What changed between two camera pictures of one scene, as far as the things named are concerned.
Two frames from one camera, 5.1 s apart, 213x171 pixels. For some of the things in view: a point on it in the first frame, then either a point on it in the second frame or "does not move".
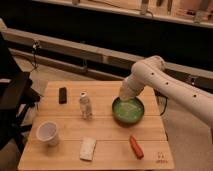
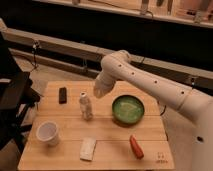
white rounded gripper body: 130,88 → 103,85
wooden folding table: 74,128 does not move
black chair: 17,96 does not move
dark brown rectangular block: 63,95 does not move
